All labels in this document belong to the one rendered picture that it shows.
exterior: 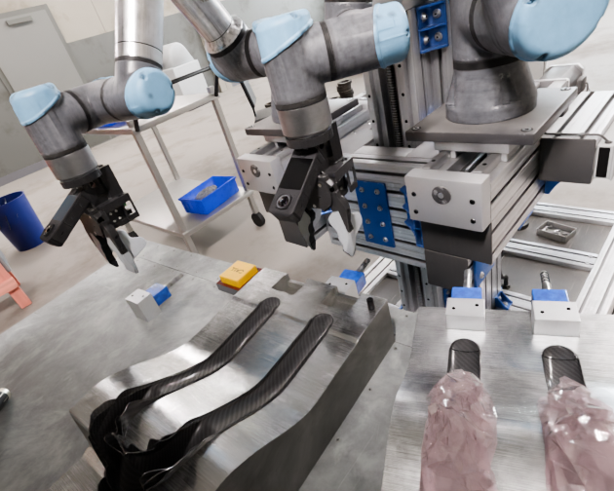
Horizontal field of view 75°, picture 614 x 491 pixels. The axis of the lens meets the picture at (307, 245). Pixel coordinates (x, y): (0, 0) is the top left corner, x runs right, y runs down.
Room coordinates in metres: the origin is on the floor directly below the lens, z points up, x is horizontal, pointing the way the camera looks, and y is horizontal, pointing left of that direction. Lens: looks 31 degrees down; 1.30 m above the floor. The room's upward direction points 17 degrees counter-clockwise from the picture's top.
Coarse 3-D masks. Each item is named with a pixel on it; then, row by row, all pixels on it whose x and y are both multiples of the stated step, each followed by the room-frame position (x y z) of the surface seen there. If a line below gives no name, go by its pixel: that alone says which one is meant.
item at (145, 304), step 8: (176, 280) 0.80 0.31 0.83; (152, 288) 0.77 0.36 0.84; (160, 288) 0.76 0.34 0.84; (168, 288) 0.76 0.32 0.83; (128, 296) 0.75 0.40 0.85; (136, 296) 0.73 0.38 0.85; (144, 296) 0.73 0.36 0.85; (152, 296) 0.73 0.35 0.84; (160, 296) 0.75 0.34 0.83; (168, 296) 0.76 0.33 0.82; (136, 304) 0.71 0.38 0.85; (144, 304) 0.72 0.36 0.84; (152, 304) 0.73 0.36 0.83; (160, 304) 0.74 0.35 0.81; (136, 312) 0.73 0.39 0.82; (144, 312) 0.71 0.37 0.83; (152, 312) 0.72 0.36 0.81; (160, 312) 0.73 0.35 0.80; (144, 320) 0.72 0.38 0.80
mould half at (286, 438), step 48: (288, 336) 0.44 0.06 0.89; (336, 336) 0.42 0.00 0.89; (384, 336) 0.44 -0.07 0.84; (96, 384) 0.41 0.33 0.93; (144, 384) 0.40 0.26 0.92; (192, 384) 0.39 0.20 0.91; (240, 384) 0.38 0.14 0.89; (288, 384) 0.36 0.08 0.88; (336, 384) 0.35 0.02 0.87; (144, 432) 0.31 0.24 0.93; (240, 432) 0.29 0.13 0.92; (288, 432) 0.29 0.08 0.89; (96, 480) 0.32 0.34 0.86; (192, 480) 0.24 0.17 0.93; (240, 480) 0.24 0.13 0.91; (288, 480) 0.27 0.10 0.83
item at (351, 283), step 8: (344, 272) 0.62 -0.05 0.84; (352, 272) 0.61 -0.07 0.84; (360, 272) 0.60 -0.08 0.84; (328, 280) 0.59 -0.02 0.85; (336, 280) 0.59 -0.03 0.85; (344, 280) 0.58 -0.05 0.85; (352, 280) 0.57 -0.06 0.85; (360, 280) 0.59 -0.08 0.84; (344, 288) 0.55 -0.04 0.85; (352, 288) 0.56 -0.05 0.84; (360, 288) 0.58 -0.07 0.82
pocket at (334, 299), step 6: (336, 288) 0.52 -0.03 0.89; (330, 294) 0.51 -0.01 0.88; (336, 294) 0.52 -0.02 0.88; (342, 294) 0.51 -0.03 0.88; (324, 300) 0.50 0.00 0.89; (330, 300) 0.51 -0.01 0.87; (336, 300) 0.52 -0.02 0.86; (342, 300) 0.51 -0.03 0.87; (348, 300) 0.50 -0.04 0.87; (354, 300) 0.49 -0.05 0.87; (330, 306) 0.51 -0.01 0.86; (336, 306) 0.51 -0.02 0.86; (342, 306) 0.50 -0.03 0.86; (348, 306) 0.50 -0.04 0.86
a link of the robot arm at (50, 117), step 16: (16, 96) 0.73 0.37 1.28; (32, 96) 0.73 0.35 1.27; (48, 96) 0.74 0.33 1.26; (64, 96) 0.77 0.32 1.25; (16, 112) 0.74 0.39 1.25; (32, 112) 0.72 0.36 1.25; (48, 112) 0.73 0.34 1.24; (64, 112) 0.75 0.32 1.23; (80, 112) 0.76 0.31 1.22; (32, 128) 0.72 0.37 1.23; (48, 128) 0.72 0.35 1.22; (64, 128) 0.74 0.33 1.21; (80, 128) 0.76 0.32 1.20; (48, 144) 0.72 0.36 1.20; (64, 144) 0.73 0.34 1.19; (80, 144) 0.75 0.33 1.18
